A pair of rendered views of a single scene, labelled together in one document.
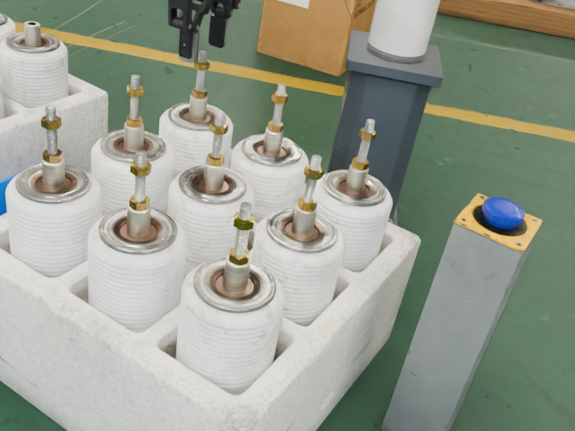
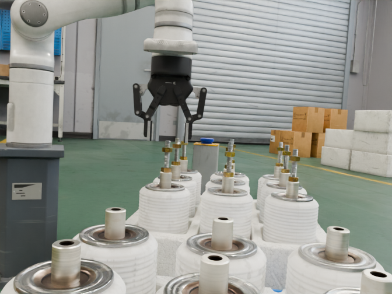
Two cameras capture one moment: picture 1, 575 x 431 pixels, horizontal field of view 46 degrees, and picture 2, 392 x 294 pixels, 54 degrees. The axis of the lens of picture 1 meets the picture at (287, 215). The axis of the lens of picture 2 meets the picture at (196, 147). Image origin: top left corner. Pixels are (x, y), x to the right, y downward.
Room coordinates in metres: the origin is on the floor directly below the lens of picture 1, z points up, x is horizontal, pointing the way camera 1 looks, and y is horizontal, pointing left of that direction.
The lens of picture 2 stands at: (1.00, 0.83, 0.39)
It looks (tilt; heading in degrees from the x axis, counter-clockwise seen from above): 4 degrees down; 249
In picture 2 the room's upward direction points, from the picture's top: 3 degrees clockwise
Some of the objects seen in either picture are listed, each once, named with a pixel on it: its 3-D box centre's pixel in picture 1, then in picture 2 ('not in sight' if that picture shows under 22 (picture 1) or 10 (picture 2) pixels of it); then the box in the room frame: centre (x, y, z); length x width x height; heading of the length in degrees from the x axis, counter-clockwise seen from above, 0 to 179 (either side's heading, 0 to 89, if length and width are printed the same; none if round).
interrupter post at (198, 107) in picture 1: (198, 108); (165, 180); (0.79, 0.14, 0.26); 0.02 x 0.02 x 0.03
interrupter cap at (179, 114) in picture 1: (197, 116); (165, 187); (0.79, 0.14, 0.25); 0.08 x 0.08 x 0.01
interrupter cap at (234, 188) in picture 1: (212, 185); (227, 182); (0.64, 0.09, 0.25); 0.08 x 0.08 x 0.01
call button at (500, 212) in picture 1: (501, 215); (206, 141); (0.57, -0.21, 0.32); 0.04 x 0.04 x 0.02
